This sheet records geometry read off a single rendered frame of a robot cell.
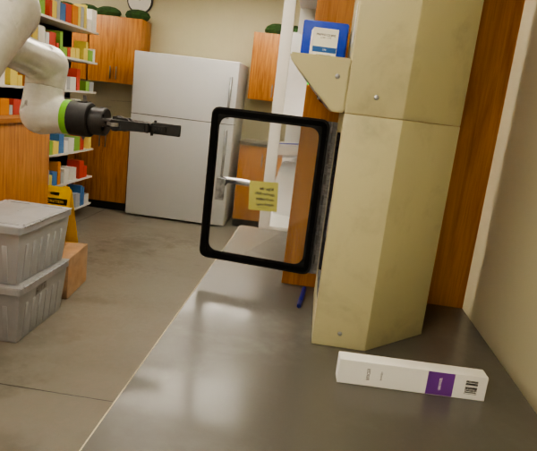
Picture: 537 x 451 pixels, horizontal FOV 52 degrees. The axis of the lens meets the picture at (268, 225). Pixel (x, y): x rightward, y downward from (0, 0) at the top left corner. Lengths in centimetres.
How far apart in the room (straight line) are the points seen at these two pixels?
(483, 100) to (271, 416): 95
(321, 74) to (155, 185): 529
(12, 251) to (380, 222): 235
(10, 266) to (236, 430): 243
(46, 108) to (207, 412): 96
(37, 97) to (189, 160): 464
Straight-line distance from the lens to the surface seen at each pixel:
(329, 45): 117
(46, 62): 155
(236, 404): 92
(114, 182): 657
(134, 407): 90
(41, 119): 158
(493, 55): 150
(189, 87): 612
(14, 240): 310
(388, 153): 108
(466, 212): 151
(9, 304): 323
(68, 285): 388
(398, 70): 108
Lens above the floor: 141
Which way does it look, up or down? 12 degrees down
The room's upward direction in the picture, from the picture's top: 7 degrees clockwise
